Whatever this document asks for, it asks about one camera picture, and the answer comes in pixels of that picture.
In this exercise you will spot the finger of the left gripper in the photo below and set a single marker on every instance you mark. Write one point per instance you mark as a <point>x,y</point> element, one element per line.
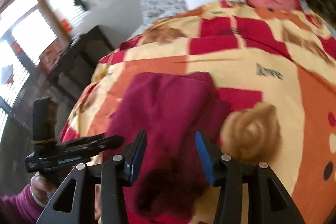
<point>112,142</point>

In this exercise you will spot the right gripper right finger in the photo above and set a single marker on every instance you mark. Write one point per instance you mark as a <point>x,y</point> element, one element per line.
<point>251,192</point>

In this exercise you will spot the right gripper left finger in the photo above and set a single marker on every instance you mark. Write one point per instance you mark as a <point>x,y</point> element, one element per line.
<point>74,200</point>

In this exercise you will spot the maroon fleece shirt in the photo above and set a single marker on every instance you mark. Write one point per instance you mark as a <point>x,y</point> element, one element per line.
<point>171,109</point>

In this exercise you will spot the left hand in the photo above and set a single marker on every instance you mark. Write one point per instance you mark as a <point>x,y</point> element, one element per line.
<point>41,189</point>

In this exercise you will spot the maroon left sleeve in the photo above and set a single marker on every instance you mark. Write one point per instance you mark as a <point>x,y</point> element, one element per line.
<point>21,208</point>

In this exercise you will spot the dark wooden side table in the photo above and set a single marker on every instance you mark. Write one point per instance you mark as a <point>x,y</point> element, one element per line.
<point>76,61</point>

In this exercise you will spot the orange red patterned blanket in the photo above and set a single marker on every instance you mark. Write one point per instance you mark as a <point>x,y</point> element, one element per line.
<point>275,69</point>

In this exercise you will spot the black wall object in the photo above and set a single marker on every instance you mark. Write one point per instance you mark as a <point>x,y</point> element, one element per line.
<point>81,4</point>

